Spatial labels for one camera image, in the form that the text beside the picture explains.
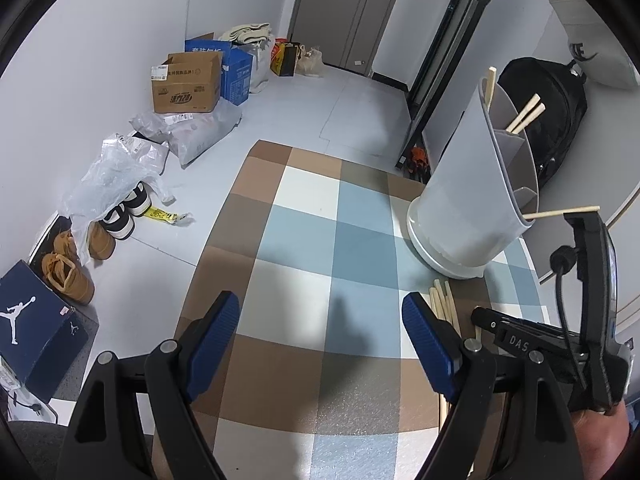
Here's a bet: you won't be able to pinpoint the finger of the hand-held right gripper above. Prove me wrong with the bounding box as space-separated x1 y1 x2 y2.
471 306 583 361

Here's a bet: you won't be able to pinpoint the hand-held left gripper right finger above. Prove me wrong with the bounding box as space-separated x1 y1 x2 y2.
401 291 586 480

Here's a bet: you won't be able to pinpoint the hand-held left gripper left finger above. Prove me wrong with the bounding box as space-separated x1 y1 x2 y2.
56 290 241 480

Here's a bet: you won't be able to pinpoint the pile of wooden chopsticks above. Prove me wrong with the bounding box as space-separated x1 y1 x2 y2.
427 279 483 433

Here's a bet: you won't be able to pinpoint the white utensil holder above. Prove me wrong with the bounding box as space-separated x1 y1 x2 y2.
406 75 541 281

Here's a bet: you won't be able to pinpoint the person's right forearm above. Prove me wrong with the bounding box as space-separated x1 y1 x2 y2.
570 402 632 480

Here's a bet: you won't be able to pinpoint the checkered tablecloth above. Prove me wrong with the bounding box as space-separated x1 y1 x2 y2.
152 140 551 480

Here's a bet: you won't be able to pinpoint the yellow wrapper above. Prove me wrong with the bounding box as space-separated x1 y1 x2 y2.
142 207 193 226

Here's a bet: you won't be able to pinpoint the tan boot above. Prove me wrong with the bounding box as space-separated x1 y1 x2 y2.
41 252 96 306
52 220 117 262

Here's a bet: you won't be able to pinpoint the black and white sneaker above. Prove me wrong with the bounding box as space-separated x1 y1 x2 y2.
122 182 153 218
97 202 136 238

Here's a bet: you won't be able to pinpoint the navy shoe box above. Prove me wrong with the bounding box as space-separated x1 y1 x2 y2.
0 259 92 403

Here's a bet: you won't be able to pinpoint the orange and black tool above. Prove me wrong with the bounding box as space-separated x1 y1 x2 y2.
400 147 431 183

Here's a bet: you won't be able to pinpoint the clear plastic bag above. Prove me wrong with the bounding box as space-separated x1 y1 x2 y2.
60 132 173 266

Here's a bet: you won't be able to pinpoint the grey plastic mailing bag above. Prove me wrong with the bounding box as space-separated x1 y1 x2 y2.
129 102 244 170

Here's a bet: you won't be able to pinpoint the black backpack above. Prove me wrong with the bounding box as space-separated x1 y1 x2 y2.
497 57 590 193

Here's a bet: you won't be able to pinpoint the brown cardboard box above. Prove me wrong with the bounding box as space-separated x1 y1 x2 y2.
151 51 223 114

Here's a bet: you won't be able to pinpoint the blue cardboard box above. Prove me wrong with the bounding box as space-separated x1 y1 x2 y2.
184 32 255 106

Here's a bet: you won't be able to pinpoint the white plastic bag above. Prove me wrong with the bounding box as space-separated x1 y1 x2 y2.
247 40 276 94

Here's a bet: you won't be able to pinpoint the light grey hanging bag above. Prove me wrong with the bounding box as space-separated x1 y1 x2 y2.
541 0 640 92

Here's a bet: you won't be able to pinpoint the red snack bag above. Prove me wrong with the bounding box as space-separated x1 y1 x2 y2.
270 39 288 75

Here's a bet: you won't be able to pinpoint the dark yellow paper bag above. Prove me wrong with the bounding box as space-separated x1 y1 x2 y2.
278 41 302 77

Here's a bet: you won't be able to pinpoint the beige paper bag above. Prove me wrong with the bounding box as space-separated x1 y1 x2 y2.
295 46 325 78

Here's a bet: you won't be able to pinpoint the grey door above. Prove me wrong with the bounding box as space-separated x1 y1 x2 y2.
287 0 413 78

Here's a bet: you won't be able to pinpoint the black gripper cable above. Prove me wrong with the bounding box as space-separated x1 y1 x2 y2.
549 246 588 391

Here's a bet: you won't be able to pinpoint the thin black cable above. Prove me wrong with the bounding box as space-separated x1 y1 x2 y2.
10 390 46 411

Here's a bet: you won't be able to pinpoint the black metal door frame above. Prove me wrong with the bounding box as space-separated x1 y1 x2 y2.
397 0 506 171

